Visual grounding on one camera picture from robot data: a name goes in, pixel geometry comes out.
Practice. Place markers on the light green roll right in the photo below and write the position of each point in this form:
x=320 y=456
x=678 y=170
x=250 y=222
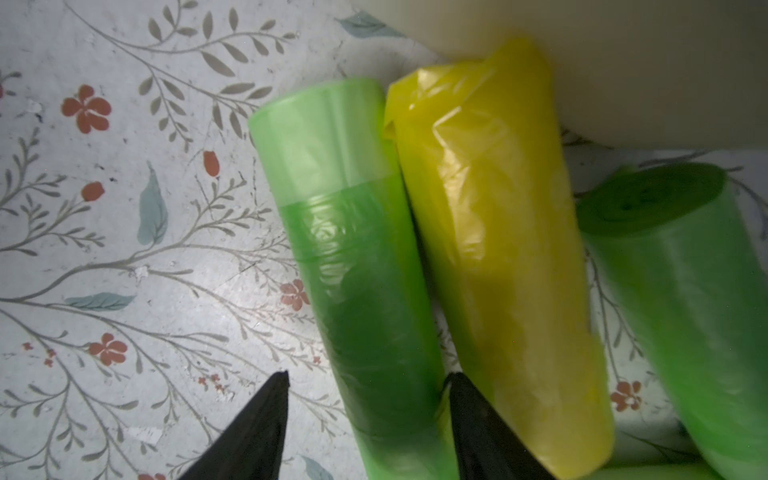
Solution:
x=690 y=471

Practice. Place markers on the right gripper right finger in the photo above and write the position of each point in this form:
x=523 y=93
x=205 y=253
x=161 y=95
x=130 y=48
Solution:
x=486 y=447

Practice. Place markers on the floral table mat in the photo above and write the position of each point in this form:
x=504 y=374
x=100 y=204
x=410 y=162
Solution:
x=148 y=288

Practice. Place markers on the dark green roll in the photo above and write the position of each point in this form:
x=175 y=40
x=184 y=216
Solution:
x=338 y=188
x=672 y=247

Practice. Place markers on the white plastic storage box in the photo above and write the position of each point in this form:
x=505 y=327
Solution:
x=636 y=74

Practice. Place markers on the yellow roll upper centre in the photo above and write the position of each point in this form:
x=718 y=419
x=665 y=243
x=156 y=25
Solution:
x=480 y=153

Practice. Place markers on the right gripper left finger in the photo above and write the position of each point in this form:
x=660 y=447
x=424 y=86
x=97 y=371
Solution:
x=251 y=447

